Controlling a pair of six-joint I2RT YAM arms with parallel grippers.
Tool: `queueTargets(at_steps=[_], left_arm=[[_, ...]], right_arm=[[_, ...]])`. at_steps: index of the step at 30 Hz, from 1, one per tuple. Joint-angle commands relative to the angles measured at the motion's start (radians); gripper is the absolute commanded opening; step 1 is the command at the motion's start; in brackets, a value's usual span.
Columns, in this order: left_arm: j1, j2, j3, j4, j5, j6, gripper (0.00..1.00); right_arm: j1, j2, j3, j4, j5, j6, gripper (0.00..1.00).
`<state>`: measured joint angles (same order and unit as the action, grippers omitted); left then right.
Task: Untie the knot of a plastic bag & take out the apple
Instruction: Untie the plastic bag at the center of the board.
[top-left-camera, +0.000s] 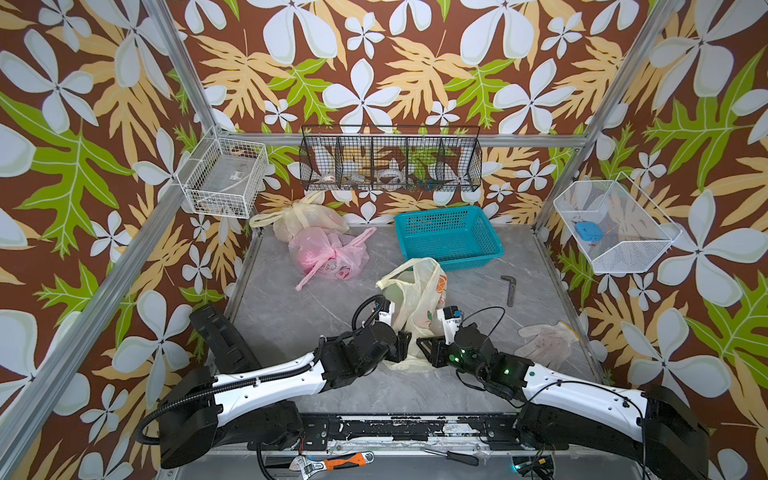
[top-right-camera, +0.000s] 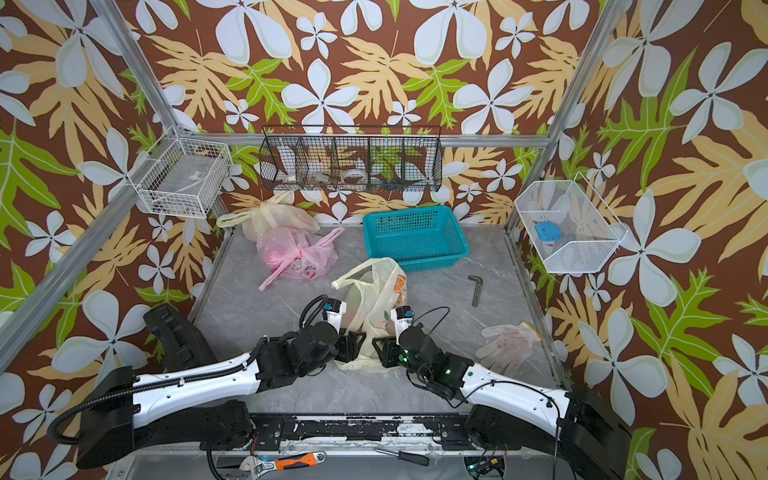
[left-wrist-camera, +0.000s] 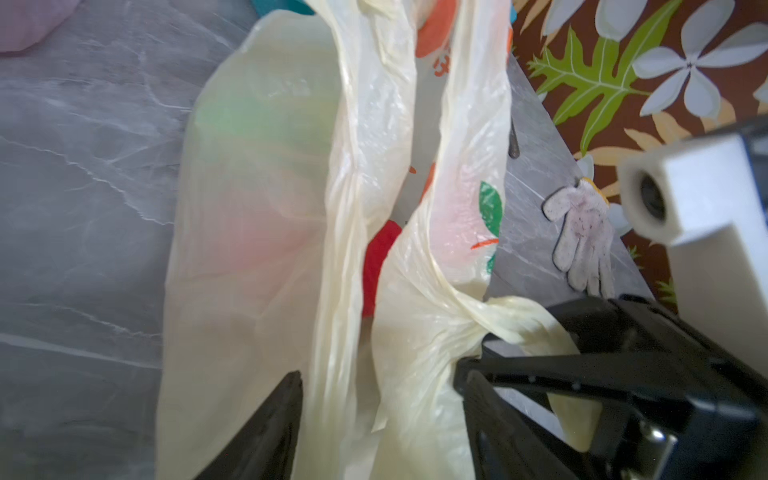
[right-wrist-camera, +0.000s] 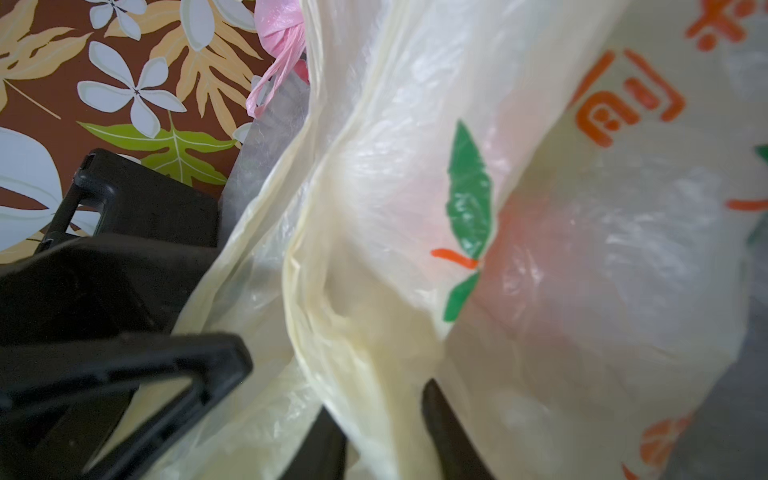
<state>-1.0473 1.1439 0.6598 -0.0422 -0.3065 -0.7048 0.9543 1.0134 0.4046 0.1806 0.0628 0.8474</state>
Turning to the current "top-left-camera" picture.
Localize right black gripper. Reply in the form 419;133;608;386
412;336;487;384

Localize yellow plastic bag with fruit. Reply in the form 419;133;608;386
376;257;448;372

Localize teal plastic basket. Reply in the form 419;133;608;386
394;206;504;271

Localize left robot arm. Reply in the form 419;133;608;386
133;295;412;470

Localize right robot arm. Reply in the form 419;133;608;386
417;324;709;479

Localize pink plastic bag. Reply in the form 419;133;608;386
288;227;377;291

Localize pale yellow bag at back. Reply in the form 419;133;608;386
249;191;349;243

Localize grey allen key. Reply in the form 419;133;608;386
500;275;517;307

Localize white work glove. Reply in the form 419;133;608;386
514;322;579;370

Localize orange adjustable wrench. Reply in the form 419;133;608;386
289;451;375;480

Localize blue object in basket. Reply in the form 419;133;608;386
575;221;604;244

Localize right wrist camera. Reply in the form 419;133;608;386
437;306;463;345

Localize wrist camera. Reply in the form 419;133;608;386
437;306;463;345
377;299;396;326

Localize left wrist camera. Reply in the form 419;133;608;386
377;299;396;326

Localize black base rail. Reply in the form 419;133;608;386
248;412;571;452

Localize black handled screwdriver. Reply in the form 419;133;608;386
422;447;480;467

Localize white wire basket right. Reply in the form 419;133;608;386
554;173;682;274

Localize white wire basket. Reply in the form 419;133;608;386
554;173;682;274
176;128;269;219

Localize black wire basket rear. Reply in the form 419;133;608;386
299;124;482;192

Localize white wire basket left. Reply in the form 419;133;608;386
176;128;269;219

